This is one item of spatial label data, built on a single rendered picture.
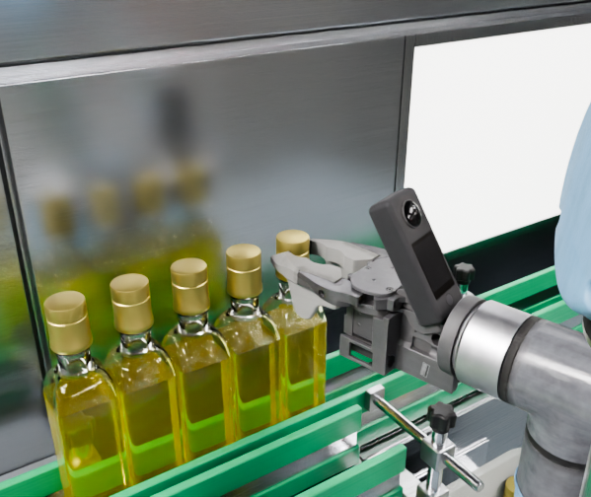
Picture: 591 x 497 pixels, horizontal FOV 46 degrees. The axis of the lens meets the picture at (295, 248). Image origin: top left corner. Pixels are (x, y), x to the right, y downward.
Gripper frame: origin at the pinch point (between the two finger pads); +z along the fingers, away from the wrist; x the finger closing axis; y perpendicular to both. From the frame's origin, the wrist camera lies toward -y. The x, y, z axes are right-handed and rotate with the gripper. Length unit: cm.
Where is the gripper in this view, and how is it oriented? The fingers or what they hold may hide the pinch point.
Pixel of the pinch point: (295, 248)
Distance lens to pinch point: 69.9
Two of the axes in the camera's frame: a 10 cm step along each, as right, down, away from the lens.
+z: -7.6, -2.9, 5.9
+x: 6.5, -3.4, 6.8
